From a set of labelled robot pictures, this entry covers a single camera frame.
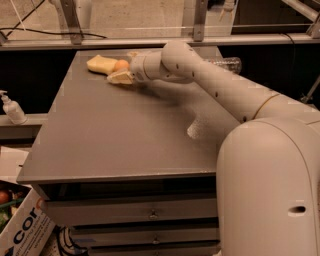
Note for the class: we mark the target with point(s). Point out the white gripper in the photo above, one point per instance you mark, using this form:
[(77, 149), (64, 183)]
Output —
[(139, 67)]

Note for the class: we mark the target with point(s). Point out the orange fruit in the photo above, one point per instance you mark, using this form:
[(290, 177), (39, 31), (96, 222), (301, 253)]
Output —
[(120, 64)]

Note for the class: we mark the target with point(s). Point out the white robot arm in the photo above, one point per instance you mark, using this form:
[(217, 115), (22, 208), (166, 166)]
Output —
[(268, 168)]

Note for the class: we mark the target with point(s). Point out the yellow sponge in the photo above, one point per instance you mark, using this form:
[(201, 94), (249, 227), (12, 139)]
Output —
[(101, 64)]

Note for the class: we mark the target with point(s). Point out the grey drawer cabinet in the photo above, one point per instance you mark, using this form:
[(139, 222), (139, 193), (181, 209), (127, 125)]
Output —
[(103, 141)]

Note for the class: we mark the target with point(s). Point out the clear plastic water bottle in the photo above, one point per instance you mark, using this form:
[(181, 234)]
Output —
[(232, 64)]

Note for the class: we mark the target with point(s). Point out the white pump dispenser bottle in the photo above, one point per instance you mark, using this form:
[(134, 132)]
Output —
[(12, 109)]

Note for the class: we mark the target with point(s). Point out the top drawer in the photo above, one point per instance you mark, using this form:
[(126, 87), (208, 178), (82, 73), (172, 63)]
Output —
[(131, 209)]

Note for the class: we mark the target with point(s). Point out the drawer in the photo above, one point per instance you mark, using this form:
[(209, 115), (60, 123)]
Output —
[(174, 249), (154, 234), (131, 209)]

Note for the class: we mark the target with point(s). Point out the middle drawer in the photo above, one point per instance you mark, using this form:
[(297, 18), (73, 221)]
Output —
[(154, 234)]

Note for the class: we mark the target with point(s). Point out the white cardboard box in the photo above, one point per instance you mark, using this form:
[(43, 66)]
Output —
[(25, 228)]

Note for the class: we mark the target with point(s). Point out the bottom drawer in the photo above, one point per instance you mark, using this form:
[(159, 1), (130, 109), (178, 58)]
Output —
[(174, 249)]

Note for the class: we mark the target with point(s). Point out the metal frame rail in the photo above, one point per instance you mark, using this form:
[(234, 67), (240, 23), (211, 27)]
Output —
[(246, 39)]

